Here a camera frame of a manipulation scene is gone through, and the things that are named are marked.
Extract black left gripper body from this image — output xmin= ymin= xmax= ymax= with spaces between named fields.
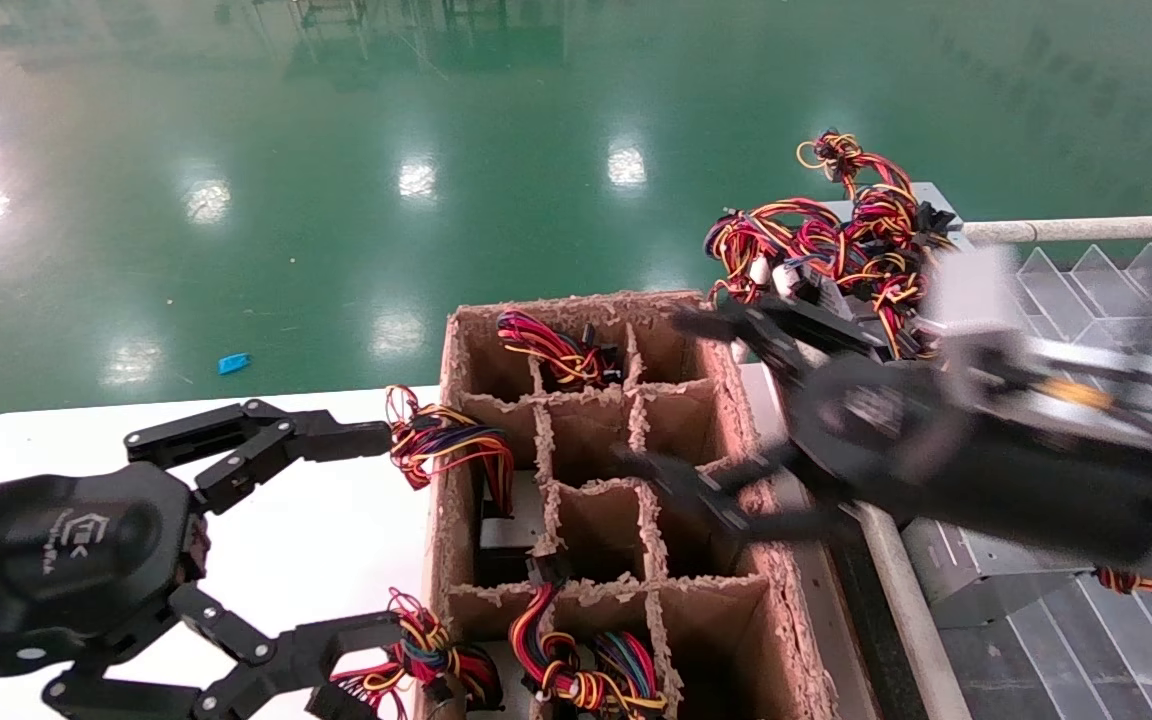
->
xmin=0 ymin=462 xmax=212 ymax=683

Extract clear acrylic divider tray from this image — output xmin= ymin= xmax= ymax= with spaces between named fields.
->
xmin=936 ymin=240 xmax=1152 ymax=720

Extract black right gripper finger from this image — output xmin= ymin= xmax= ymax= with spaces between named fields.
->
xmin=616 ymin=445 xmax=837 ymax=561
xmin=671 ymin=300 xmax=887 ymax=386

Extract black cart mat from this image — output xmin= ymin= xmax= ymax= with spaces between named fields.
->
xmin=826 ymin=500 xmax=932 ymax=720

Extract coloured cable bundle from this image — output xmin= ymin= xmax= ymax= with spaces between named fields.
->
xmin=384 ymin=385 xmax=549 ymax=586
xmin=331 ymin=588 xmax=505 ymax=720

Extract coloured cable bundle left upper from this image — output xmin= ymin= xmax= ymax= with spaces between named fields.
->
xmin=384 ymin=385 xmax=549 ymax=586

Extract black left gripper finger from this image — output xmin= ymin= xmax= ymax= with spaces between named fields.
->
xmin=41 ymin=583 xmax=407 ymax=720
xmin=124 ymin=398 xmax=395 ymax=517

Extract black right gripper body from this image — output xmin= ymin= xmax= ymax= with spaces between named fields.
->
xmin=781 ymin=345 xmax=977 ymax=511

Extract grey power supply with wires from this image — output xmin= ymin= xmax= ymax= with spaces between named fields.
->
xmin=496 ymin=310 xmax=627 ymax=391
xmin=796 ymin=130 xmax=962 ymax=301
xmin=904 ymin=515 xmax=1152 ymax=629
xmin=508 ymin=555 xmax=672 ymax=720
xmin=836 ymin=250 xmax=939 ymax=361

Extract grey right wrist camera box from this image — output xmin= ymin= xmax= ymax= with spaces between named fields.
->
xmin=921 ymin=245 xmax=1027 ymax=346

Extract brown cardboard divider box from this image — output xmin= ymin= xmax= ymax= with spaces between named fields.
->
xmin=414 ymin=290 xmax=842 ymax=720

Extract coloured cable bundle left lower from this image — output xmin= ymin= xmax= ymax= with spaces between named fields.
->
xmin=331 ymin=588 xmax=505 ymax=720

